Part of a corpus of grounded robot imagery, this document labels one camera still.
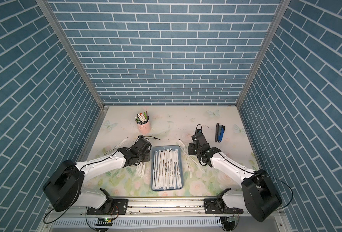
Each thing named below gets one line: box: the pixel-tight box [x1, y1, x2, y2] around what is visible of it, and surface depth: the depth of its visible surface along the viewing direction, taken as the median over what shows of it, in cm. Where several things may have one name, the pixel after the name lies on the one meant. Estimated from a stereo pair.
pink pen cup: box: [135, 113, 152, 135], surface depth 101 cm
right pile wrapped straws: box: [178, 138, 206, 178], surface depth 91 cm
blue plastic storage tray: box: [150, 145, 185, 191], surface depth 88 cm
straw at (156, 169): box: [154, 150, 158, 189], surface depth 88 cm
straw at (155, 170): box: [152, 150, 158, 190], surface depth 86 cm
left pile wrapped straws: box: [136, 161, 146, 178], surface depth 86 cm
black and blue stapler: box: [214, 122, 226, 143], surface depth 104 cm
